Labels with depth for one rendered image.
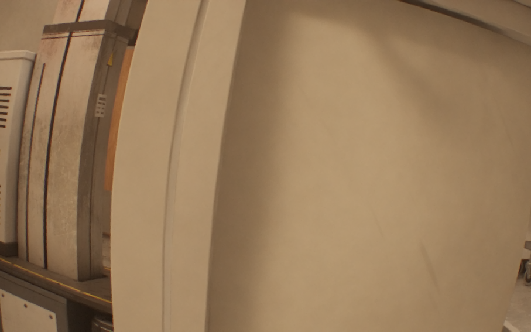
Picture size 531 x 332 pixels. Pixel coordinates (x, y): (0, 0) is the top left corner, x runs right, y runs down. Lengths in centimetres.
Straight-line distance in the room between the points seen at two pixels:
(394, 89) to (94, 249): 65
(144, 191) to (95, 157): 87
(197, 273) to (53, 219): 44
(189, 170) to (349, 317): 31
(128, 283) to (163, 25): 21
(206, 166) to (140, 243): 46
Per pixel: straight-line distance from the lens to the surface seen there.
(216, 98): 116
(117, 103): 505
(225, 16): 118
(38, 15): 534
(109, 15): 155
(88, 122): 151
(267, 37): 126
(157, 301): 72
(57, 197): 152
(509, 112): 130
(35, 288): 142
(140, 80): 72
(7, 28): 544
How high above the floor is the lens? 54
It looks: level
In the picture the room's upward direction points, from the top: 7 degrees clockwise
